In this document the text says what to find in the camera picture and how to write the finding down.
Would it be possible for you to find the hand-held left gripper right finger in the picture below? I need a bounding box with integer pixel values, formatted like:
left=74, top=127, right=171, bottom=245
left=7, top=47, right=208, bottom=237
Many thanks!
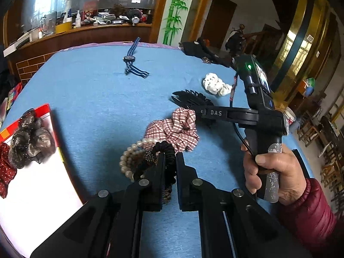
left=175, top=152, right=313, bottom=258

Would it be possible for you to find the yellow box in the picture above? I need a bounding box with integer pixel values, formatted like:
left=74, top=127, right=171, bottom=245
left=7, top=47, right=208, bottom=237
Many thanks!
left=55, top=21, right=73, bottom=34

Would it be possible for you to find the wooden counter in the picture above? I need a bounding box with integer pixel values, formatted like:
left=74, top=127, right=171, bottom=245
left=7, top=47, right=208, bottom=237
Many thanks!
left=4, top=23, right=154, bottom=84

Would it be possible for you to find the grey organza scrunchie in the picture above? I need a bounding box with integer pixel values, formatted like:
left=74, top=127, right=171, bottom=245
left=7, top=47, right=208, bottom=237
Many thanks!
left=8, top=108, right=57, bottom=169

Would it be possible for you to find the red plaid scrunchie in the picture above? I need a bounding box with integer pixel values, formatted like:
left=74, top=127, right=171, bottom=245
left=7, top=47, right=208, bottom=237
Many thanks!
left=145, top=107, right=200, bottom=152

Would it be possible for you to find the black bag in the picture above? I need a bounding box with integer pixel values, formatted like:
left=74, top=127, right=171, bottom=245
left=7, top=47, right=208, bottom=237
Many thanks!
left=180, top=38, right=237, bottom=68

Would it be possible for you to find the pearl bracelet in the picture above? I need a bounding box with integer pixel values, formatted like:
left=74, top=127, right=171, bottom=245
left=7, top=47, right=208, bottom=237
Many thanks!
left=119, top=138, right=159, bottom=183

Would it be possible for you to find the red box with white inside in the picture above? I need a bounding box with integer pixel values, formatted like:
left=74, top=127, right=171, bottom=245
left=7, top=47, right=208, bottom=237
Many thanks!
left=0, top=103, right=86, bottom=257

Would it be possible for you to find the flat white box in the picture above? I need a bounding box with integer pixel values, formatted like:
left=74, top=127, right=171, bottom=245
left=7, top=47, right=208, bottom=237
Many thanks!
left=3, top=32, right=31, bottom=57

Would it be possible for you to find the colourful printed package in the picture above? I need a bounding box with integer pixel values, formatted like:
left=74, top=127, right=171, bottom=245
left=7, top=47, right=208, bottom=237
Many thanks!
left=5, top=83, right=23, bottom=111

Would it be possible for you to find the black scrunchie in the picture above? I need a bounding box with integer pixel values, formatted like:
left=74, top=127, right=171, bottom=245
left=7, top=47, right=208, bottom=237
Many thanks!
left=134, top=140, right=176, bottom=192

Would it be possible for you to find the blue striped watch strap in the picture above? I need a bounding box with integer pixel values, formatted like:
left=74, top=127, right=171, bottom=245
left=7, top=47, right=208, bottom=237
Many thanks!
left=123, top=37, right=149, bottom=79

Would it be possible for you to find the bamboo wall painting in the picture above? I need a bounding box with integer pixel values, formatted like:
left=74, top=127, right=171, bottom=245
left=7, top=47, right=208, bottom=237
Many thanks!
left=163, top=0, right=192, bottom=45

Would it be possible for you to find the white dotted scrunchie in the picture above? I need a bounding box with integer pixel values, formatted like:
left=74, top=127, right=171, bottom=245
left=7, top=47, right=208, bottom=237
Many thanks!
left=202, top=72, right=233, bottom=96

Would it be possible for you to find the red white braided cable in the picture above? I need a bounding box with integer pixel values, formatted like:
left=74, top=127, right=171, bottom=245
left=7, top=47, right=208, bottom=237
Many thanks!
left=229, top=72, right=239, bottom=108

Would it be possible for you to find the black backpack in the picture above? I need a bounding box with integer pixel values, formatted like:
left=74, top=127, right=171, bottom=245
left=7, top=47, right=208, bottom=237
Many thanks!
left=225, top=24, right=246, bottom=51

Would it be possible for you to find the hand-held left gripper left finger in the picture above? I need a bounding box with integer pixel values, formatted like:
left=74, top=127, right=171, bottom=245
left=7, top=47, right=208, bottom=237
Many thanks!
left=30, top=152, right=176, bottom=258

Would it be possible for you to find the white bucket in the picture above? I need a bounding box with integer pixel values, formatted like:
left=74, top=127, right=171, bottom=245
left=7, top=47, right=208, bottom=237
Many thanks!
left=283, top=107, right=297, bottom=132

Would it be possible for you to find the person's right forearm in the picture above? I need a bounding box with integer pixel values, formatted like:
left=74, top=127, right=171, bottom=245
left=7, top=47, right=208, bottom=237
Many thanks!
left=277, top=177, right=344, bottom=258

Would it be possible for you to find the person's right hand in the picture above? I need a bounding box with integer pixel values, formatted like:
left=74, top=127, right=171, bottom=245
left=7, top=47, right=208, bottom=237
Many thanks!
left=240, top=142, right=307, bottom=206

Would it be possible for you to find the blue tablecloth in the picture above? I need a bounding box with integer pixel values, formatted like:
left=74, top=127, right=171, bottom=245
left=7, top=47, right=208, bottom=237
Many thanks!
left=0, top=41, right=312, bottom=258

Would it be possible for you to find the brown wooden door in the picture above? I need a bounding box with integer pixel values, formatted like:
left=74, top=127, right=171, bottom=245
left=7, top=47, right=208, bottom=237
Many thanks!
left=200, top=0, right=237, bottom=49

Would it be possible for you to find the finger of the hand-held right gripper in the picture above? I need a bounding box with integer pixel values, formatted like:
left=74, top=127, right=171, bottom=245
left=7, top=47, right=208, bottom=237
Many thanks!
left=195, top=106, right=260, bottom=127

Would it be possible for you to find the red polka dot scrunchie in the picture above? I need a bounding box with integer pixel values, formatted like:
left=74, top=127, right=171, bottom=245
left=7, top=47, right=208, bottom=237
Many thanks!
left=0, top=141, right=18, bottom=199

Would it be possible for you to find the black hair claw clip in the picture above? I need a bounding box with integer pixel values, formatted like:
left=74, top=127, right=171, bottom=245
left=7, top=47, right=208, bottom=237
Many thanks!
left=171, top=89, right=216, bottom=127

